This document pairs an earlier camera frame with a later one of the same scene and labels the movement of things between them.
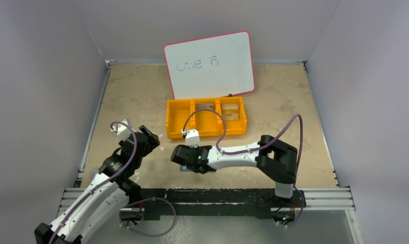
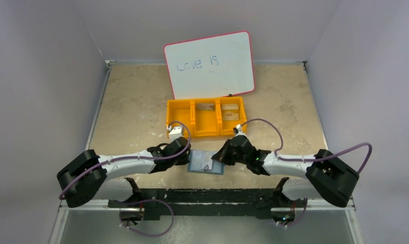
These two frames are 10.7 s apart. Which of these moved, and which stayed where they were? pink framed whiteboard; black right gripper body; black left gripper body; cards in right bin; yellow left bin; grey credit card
Moved: black left gripper body; black right gripper body
Stayed: pink framed whiteboard; yellow left bin; grey credit card; cards in right bin
